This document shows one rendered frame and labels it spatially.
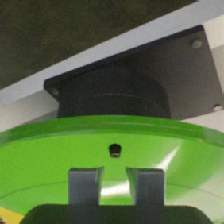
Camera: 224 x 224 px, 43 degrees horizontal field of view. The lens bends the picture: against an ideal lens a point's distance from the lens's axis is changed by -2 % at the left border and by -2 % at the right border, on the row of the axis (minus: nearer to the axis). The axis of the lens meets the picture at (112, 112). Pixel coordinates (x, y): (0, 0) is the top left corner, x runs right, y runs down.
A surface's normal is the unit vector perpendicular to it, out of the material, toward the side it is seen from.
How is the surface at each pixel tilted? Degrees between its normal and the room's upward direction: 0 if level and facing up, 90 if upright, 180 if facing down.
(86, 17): 0
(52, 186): 21
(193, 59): 0
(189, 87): 0
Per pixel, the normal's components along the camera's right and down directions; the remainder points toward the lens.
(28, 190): -0.21, 0.59
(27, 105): -0.01, 0.82
